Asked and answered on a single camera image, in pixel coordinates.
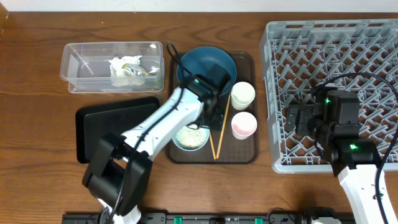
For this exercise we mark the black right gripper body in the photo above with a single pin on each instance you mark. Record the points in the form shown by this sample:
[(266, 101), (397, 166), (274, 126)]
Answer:
[(300, 119)]

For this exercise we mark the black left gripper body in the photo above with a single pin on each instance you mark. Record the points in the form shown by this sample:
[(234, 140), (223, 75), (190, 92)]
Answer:
[(217, 111)]

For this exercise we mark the light blue small bowl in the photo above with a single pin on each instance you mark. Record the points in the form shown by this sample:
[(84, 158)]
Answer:
[(190, 140)]

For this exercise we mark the wooden chopstick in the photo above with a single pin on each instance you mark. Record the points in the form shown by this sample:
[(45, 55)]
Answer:
[(212, 145), (223, 127)]

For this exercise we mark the pink cup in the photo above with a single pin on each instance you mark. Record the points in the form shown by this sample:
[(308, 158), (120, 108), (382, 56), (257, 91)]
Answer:
[(243, 125)]

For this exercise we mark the cream white cup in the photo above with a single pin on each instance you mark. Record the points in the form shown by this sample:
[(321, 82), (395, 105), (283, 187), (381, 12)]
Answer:
[(242, 95)]

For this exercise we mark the pile of rice grains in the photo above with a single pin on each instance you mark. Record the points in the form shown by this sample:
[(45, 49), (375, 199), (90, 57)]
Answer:
[(191, 137)]

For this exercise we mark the dark blue plate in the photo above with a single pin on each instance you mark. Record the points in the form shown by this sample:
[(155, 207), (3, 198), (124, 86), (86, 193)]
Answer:
[(212, 63)]

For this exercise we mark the green yellow snack wrapper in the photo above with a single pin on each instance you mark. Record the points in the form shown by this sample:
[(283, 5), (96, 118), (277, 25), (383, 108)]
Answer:
[(134, 70)]

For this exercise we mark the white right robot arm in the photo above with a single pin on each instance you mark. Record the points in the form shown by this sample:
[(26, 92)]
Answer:
[(333, 122)]

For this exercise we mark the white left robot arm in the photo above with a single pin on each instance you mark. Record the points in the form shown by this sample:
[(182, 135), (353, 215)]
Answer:
[(118, 173)]

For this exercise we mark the grey plastic dishwasher rack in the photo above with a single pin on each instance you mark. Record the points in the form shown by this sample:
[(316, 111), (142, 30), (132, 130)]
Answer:
[(362, 57)]

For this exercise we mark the black waste tray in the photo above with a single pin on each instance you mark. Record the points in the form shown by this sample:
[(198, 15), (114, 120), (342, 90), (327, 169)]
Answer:
[(93, 122)]

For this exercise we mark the clear plastic waste bin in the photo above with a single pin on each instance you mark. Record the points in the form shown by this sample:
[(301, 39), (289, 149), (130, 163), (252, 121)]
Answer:
[(86, 66)]

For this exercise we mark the brown serving tray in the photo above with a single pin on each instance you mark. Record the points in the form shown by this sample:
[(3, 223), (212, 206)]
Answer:
[(233, 151)]

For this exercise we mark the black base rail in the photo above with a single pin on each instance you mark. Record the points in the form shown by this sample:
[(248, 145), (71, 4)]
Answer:
[(274, 216)]

